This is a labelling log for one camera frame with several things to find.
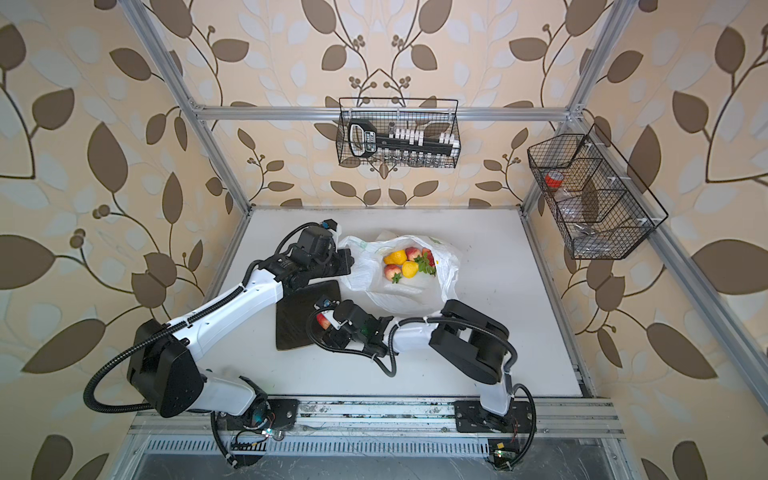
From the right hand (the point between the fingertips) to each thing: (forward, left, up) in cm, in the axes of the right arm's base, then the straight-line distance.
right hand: (329, 323), depth 86 cm
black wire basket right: (+15, -71, +30) cm, 79 cm away
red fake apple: (+25, -26, 0) cm, 36 cm away
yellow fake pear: (+19, -25, -1) cm, 31 cm away
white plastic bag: (+9, -28, -2) cm, 30 cm away
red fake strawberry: (0, +1, +2) cm, 3 cm away
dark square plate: (0, +7, +11) cm, 13 cm away
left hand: (+12, -10, +16) cm, 22 cm away
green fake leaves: (+20, -30, 0) cm, 35 cm away
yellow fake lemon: (+22, -21, +1) cm, 31 cm away
